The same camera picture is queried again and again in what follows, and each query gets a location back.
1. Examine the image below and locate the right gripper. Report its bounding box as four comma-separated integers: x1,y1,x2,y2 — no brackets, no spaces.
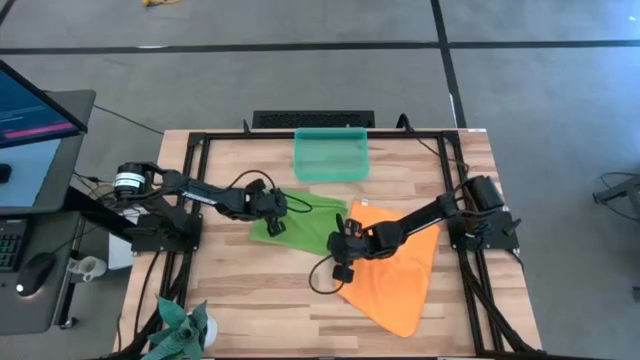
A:
327,213,384,266

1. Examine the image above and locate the green microfiber towel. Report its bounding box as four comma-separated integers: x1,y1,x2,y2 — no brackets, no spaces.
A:
248,188,350,258

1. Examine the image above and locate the orange microfiber towel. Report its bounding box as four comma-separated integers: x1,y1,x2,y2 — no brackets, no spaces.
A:
335,199,443,340

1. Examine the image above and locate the teal translucent plastic basket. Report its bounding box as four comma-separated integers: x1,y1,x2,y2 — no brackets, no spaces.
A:
292,126,372,184

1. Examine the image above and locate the black perforated metal panel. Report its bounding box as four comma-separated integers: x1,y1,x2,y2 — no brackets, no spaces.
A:
251,109,377,130

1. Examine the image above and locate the white plant pot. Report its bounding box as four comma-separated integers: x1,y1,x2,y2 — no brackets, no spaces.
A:
188,311,220,352

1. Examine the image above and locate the white box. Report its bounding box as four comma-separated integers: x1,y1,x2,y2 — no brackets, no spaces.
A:
106,206,136,272

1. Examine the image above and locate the white cup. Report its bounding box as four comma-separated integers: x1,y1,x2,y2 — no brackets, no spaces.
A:
66,255,108,283

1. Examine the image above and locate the grey side desk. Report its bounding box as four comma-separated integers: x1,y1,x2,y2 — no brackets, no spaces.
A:
0,89,98,336

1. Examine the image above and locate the black computer mouse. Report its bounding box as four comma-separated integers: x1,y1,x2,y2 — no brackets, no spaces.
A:
15,251,58,298

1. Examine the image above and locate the computer monitor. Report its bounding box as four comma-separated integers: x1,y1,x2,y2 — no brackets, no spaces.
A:
0,59,89,151

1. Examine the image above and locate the backlit black keyboard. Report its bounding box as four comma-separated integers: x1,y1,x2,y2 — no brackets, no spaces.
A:
0,217,28,274

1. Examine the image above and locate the black tripod stand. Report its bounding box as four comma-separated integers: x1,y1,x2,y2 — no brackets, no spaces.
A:
591,171,640,222

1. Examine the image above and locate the black camera cable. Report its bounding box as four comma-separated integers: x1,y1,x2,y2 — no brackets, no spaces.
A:
307,253,348,297
226,169,278,194

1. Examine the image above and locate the black aluminium table frame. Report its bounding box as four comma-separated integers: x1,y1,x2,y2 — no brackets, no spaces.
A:
149,126,547,359

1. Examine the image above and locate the black floor cable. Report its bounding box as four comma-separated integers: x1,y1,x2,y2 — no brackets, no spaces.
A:
91,103,167,137

